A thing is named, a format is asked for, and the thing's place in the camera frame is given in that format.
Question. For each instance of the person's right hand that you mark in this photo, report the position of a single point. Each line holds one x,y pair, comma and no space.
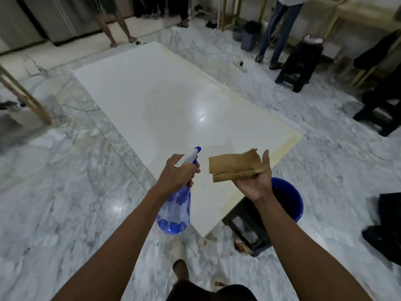
257,186

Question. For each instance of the blue spray bottle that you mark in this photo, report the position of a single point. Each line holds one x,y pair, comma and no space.
174,222

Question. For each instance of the beige slipper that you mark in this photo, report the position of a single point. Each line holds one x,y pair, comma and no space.
219,280
177,250

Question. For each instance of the person's left leg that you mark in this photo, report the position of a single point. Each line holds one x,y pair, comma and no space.
181,271

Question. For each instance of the black plastic bag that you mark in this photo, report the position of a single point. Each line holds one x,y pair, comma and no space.
385,247
391,210

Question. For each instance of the brown cleaning cloth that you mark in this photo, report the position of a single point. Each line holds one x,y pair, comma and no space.
235,166

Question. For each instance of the person's right forearm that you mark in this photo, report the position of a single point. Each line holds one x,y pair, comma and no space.
297,247

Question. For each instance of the person's left hand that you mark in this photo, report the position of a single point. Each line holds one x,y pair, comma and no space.
175,178

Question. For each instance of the purple trash bin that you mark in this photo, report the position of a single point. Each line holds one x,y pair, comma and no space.
250,40

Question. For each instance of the small black box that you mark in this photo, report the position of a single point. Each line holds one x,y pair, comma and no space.
211,25

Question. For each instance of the brown crumpled wrapper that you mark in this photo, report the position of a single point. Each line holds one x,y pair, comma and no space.
242,246

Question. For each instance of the grey metal cabinet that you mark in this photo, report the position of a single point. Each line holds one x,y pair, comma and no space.
62,18

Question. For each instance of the white glossy table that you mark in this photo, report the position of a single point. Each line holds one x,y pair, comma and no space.
156,90

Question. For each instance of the grey round basin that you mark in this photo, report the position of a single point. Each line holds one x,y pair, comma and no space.
237,34

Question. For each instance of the person's black shorts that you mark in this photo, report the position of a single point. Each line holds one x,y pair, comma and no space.
203,294

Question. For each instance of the blue plastic bucket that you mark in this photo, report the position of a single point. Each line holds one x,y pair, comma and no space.
291,197

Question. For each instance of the pink plastic bag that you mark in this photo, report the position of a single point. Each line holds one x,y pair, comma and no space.
313,39

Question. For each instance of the black hanging bag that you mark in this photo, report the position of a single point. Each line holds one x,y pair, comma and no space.
376,53

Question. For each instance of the person's left forearm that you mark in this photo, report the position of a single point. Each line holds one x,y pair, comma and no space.
109,257

